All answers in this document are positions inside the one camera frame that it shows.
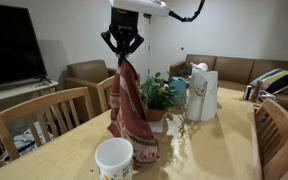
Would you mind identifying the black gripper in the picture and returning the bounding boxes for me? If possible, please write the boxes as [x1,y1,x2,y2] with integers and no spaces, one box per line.
[101,7,144,57]

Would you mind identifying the red patterned towel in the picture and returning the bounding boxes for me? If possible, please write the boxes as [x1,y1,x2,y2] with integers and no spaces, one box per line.
[108,59,159,169]

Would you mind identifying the white plastic container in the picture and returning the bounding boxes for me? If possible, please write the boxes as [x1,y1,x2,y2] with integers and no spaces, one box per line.
[94,138,133,180]

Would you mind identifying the brown armchair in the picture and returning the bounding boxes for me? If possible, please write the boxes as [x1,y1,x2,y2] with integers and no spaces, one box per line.
[64,59,116,115]

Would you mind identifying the wooden chair by armchair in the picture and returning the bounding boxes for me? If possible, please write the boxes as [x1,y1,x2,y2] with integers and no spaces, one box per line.
[96,73,141,113]

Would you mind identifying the potted green plant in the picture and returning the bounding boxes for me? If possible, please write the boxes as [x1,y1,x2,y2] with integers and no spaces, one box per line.
[139,72,185,128]

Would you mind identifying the white paper under plant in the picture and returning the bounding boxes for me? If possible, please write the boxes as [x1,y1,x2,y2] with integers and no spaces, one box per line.
[149,119,163,133]

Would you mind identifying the black flat-screen television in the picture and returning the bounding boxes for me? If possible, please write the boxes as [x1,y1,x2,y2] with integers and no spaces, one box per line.
[0,5,47,84]

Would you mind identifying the brown sofa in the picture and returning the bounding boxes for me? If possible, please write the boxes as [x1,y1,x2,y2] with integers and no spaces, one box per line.
[169,54,288,111]

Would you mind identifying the white tv stand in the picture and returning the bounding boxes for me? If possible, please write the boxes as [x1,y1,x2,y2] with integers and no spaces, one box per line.
[0,80,58,100]

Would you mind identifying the striped cushion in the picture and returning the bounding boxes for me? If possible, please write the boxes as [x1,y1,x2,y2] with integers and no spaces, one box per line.
[250,68,288,94]

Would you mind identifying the wooden chair near front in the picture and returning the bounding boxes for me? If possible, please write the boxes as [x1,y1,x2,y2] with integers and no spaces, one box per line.
[255,99,288,180]

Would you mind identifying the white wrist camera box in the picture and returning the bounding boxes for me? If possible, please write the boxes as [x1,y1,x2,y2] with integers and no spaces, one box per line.
[109,0,170,16]

